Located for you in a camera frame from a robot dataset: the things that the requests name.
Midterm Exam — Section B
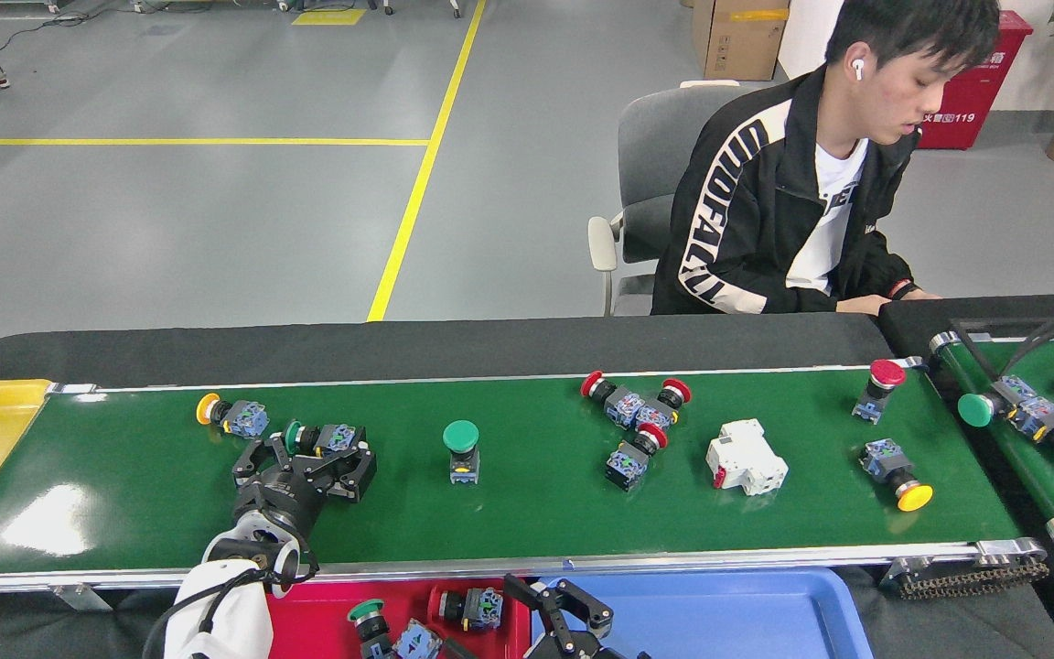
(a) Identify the red plastic bin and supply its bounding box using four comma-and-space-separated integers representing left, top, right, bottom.
266, 578, 537, 659

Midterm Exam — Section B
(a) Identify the person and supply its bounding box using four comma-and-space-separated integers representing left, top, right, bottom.
651, 0, 1002, 318

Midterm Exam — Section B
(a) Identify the grey office chair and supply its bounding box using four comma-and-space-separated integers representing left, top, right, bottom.
587, 81, 758, 318

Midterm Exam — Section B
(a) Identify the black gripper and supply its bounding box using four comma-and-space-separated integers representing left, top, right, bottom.
501, 573, 654, 659
231, 425, 378, 548

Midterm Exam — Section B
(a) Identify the conveyor drive chain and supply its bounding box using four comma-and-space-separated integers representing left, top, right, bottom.
893, 558, 1051, 601

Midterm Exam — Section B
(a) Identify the pale grey circuit breaker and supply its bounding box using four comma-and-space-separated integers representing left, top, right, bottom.
706, 418, 790, 498

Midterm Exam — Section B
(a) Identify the black metal bracket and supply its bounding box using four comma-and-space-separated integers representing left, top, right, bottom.
948, 315, 1054, 382

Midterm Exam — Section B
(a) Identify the red fire extinguisher cabinet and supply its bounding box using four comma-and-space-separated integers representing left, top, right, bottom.
916, 9, 1035, 151

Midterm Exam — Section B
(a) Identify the blue plastic bin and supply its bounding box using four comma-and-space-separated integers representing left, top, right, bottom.
532, 569, 876, 659

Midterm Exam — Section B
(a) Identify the brown cardboard box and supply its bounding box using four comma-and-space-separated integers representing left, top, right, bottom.
692, 0, 791, 81

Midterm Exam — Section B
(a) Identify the yellow push button switch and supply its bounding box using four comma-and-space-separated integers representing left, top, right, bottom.
196, 393, 270, 439
859, 438, 935, 513

